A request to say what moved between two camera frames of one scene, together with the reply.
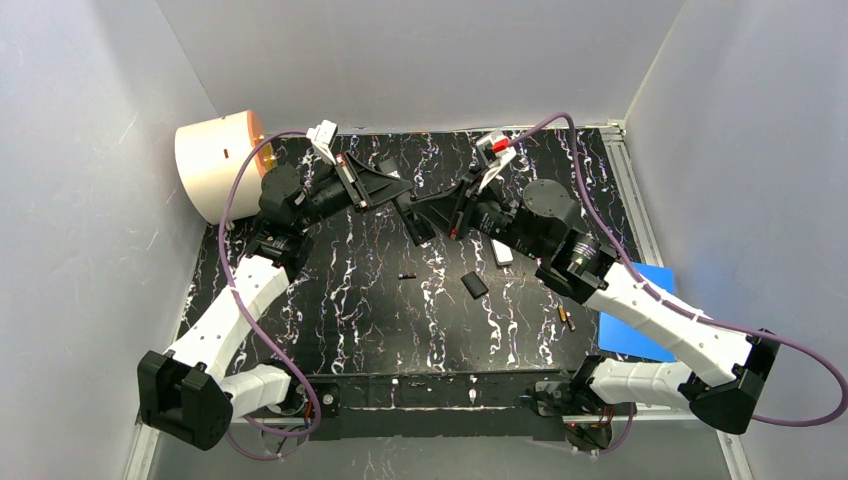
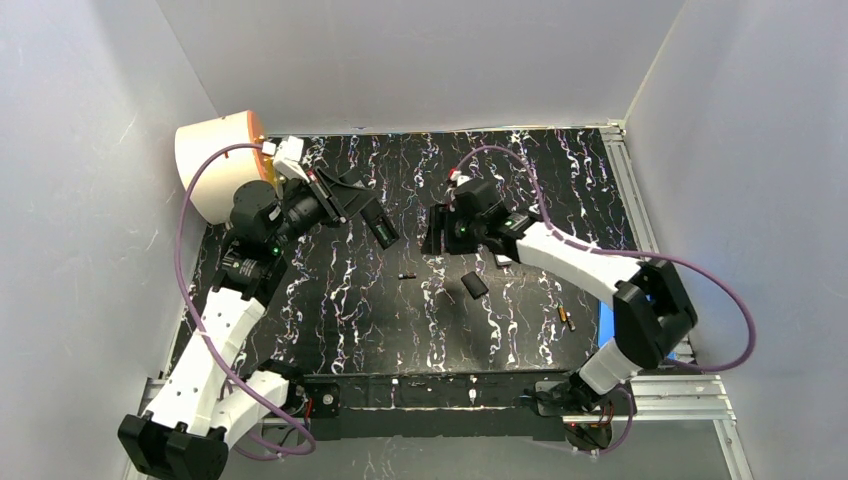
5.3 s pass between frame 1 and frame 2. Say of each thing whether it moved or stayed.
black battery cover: stayed
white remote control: stayed
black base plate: stayed
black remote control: moved
